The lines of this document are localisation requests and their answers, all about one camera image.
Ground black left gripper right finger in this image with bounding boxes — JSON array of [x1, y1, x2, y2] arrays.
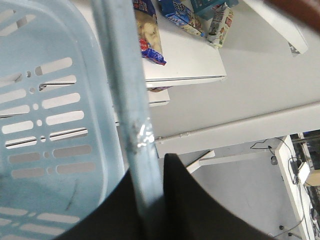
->
[[163, 153, 270, 240]]

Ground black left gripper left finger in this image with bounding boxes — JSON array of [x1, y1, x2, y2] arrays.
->
[[57, 171, 145, 240]]

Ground light blue plastic basket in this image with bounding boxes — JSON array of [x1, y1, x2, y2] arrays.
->
[[0, 0, 167, 240]]

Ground white supermarket shelving unit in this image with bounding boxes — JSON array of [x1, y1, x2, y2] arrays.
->
[[73, 1, 320, 154]]

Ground green white snack bag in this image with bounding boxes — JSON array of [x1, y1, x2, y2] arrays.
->
[[206, 3, 234, 49]]

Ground blue cookie packet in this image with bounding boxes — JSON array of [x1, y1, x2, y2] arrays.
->
[[158, 0, 204, 37]]

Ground blue snack bag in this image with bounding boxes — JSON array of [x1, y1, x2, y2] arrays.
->
[[132, 0, 167, 66]]

